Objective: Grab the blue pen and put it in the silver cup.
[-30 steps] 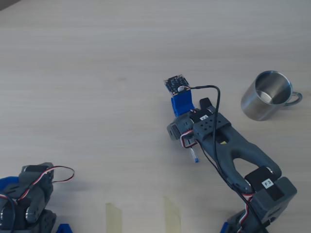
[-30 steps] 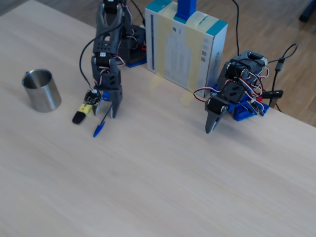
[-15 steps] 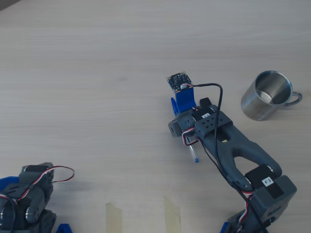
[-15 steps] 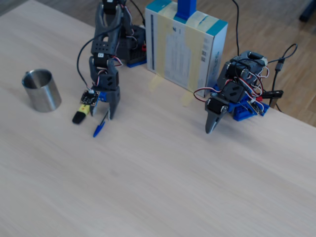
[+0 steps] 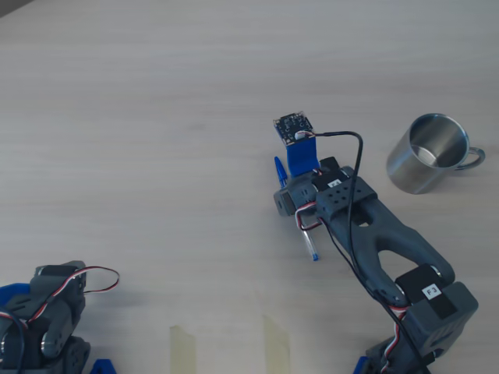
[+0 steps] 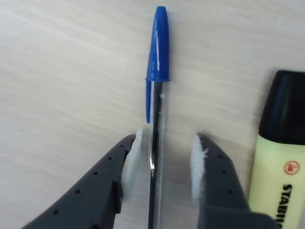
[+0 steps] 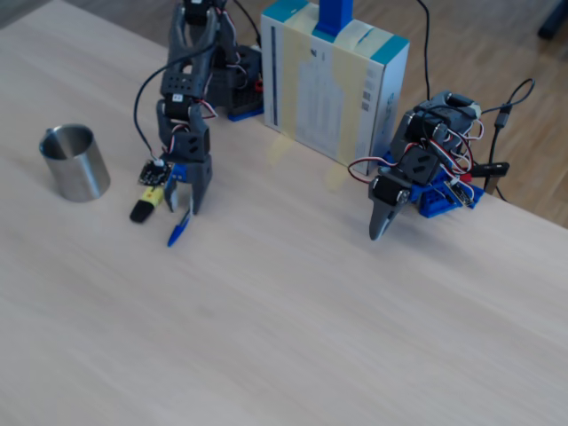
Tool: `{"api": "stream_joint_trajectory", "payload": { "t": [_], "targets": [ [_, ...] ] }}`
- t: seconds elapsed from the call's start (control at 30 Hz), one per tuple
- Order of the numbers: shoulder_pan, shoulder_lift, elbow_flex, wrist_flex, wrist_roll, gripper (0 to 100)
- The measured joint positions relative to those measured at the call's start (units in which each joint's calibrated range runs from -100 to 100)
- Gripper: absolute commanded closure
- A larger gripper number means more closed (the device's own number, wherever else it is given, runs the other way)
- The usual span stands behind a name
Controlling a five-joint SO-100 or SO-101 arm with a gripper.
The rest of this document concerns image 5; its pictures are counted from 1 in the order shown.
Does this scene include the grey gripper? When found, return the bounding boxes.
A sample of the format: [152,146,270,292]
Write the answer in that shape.
[272,173,325,217]

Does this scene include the blue ballpoint pen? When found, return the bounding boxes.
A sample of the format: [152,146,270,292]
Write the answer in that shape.
[274,156,320,263]

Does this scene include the silver metal cup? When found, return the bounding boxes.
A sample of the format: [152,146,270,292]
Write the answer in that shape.
[385,112,487,195]

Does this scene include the beige masking tape strip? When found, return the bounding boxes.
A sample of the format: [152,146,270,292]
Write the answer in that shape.
[169,325,197,374]
[261,313,292,374]

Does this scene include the red white black wrist wire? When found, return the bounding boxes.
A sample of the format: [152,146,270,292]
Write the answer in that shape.
[295,203,327,235]

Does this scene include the black camera cable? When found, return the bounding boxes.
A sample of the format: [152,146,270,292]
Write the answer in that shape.
[310,130,430,374]

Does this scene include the camera board on blue mount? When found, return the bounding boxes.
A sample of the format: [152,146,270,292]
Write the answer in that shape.
[271,111,321,178]

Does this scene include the red white black elbow wire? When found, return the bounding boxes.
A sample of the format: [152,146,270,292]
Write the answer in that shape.
[380,291,409,362]

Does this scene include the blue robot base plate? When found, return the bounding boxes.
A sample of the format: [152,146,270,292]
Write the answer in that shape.
[352,356,391,374]

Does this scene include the looped servo wire on idle arm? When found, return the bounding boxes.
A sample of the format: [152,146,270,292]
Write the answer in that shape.
[0,266,121,332]

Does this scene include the blue triangular base bracket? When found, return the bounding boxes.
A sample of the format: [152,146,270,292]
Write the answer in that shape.
[90,358,118,374]

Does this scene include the black cable on idle arm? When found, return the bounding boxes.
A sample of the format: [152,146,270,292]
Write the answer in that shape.
[0,307,27,369]

